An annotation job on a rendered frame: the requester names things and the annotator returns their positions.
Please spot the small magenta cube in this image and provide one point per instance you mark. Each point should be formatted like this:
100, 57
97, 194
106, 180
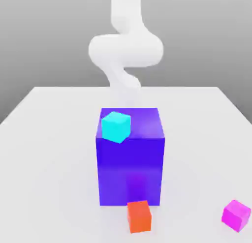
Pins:
235, 216

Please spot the large blue box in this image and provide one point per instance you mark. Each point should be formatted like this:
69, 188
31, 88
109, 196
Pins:
130, 168

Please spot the small orange cube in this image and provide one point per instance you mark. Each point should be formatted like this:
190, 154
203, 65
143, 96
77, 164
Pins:
139, 217

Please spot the small cyan cube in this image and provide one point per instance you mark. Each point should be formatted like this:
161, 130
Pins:
115, 127

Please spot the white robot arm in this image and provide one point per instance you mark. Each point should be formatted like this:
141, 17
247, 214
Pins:
126, 50

